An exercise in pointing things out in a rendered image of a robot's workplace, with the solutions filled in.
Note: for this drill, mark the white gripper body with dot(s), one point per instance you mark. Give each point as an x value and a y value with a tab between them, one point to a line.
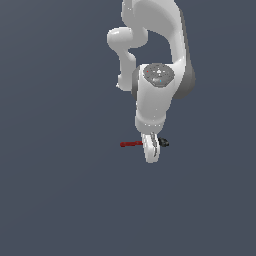
151	148

